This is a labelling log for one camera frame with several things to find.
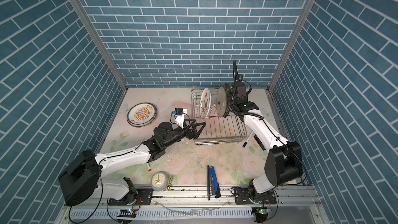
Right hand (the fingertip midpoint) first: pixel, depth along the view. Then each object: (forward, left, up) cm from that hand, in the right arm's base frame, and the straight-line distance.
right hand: (234, 88), depth 85 cm
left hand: (-22, +16, -4) cm, 28 cm away
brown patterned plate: (-6, +59, -22) cm, 64 cm away
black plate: (-8, +4, +4) cm, 10 cm away
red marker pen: (-38, +44, -25) cm, 63 cm away
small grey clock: (-45, +36, -22) cm, 61 cm away
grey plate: (+5, +6, -18) cm, 19 cm away
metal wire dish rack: (-12, +1, -25) cm, 28 cm away
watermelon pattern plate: (+3, +17, -17) cm, 24 cm away
